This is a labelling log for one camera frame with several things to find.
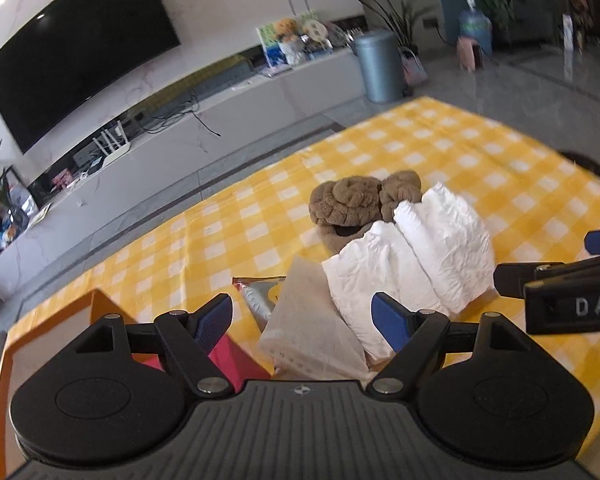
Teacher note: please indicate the long-leaf potted plant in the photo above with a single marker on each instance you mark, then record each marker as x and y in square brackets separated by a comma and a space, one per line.
[395, 15]

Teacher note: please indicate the red lidded box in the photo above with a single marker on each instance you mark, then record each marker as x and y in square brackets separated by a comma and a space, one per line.
[235, 360]

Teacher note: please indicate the black picture frame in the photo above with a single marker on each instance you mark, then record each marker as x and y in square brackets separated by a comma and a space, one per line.
[22, 195]

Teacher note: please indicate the white marble console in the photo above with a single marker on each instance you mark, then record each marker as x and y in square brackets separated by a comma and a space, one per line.
[180, 160]

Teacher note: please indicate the snack bags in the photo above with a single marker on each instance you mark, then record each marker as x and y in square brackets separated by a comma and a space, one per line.
[7, 230]

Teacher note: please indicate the round hand fan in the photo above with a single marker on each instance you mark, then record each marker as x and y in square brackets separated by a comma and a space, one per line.
[314, 29]

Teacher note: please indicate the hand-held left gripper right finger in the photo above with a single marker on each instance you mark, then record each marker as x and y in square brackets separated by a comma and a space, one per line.
[387, 320]

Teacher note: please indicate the black wall television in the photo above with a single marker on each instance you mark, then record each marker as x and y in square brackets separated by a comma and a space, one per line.
[70, 50]

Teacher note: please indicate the orange cardboard box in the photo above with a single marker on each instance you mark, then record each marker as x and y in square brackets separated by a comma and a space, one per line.
[105, 305]

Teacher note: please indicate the pink heater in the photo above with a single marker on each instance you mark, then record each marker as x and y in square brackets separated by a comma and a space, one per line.
[469, 55]

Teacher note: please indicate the beige woven pad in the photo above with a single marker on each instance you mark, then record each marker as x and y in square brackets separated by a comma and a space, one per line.
[310, 325]

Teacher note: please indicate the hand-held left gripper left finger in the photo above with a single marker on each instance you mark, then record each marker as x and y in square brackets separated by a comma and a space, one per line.
[215, 322]

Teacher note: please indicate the brown teddy bear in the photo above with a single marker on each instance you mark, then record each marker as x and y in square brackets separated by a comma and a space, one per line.
[287, 35]

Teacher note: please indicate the woven basket bag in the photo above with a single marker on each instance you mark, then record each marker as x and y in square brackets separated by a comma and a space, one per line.
[414, 70]

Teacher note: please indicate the yellow checked tablecloth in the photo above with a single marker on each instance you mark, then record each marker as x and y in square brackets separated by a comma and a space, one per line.
[430, 135]

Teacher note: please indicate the brown plush slipper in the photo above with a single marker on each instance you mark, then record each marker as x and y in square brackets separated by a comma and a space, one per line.
[402, 190]
[345, 205]

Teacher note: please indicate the white router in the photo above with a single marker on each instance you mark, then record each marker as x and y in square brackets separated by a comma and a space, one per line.
[115, 152]

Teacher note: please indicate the small black box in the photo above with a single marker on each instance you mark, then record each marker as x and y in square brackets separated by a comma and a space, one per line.
[87, 160]

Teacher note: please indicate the grey trash bin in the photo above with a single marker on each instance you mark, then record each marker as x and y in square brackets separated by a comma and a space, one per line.
[377, 67]

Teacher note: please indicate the white papers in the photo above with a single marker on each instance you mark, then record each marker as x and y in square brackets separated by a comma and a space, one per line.
[40, 214]

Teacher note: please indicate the pink card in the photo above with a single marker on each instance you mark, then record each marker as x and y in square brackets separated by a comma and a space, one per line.
[63, 180]

